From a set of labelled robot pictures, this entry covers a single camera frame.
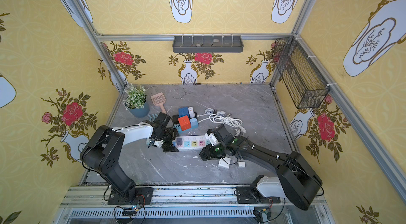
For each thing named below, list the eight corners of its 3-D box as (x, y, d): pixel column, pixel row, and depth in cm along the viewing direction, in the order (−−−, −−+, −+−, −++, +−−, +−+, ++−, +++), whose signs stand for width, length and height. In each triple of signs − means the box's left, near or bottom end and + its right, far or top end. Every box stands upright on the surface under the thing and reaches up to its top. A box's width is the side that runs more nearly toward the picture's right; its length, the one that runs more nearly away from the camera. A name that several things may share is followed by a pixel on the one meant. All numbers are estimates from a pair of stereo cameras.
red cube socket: (183, 133, 97) (181, 126, 90) (180, 125, 101) (178, 117, 94) (191, 130, 98) (190, 122, 92) (188, 122, 102) (187, 114, 96)
